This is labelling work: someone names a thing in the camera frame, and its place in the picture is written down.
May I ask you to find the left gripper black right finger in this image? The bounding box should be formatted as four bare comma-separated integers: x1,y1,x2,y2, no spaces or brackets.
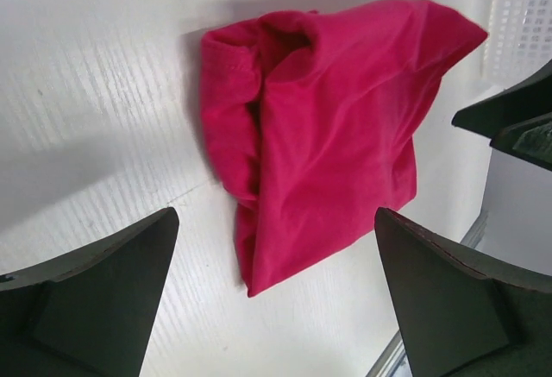
374,208,551,376

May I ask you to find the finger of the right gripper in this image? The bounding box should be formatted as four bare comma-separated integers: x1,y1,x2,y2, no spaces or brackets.
452,62,551,166

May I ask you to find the white plastic basket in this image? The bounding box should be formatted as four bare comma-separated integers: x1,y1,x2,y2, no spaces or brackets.
483,0,551,88

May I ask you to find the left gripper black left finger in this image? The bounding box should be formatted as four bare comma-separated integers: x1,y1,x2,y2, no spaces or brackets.
1,207,179,376

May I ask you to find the pink t shirt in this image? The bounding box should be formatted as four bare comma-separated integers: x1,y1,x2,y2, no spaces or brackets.
199,0,487,297

